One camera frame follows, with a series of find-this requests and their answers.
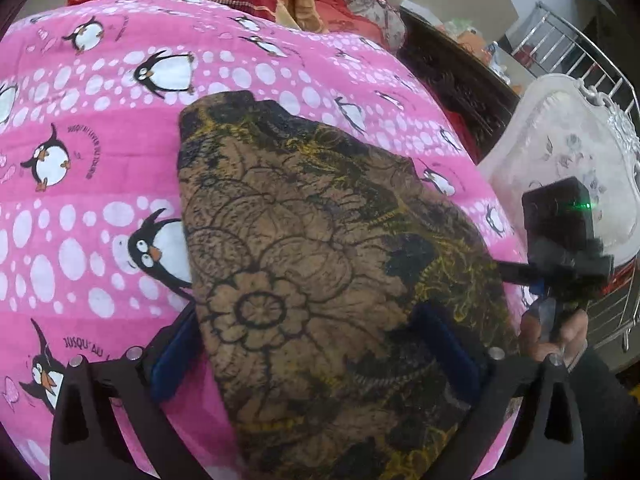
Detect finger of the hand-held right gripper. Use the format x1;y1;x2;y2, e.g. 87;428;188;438
495;257;546;293

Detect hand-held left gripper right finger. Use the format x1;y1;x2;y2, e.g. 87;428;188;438
410;302;586;480

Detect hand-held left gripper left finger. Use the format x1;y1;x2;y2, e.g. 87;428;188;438
49;302;211;480

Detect brown floral patterned garment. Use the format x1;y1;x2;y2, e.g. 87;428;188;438
177;90;521;480

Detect person's right forearm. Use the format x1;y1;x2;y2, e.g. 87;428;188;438
560;342;640;480

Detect person's right hand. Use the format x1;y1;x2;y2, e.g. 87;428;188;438
520;297;590;367

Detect white ornate chair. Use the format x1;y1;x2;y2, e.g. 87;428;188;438
477;74;640;271

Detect pink penguin print blanket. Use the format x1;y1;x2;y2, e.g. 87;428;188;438
0;0;541;480

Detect dark wooden headboard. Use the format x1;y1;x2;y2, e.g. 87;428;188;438
395;7;521;161

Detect pile of assorted packets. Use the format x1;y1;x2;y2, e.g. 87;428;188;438
435;20;521;96

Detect grey floral pillow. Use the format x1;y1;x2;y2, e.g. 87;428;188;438
300;0;406;51

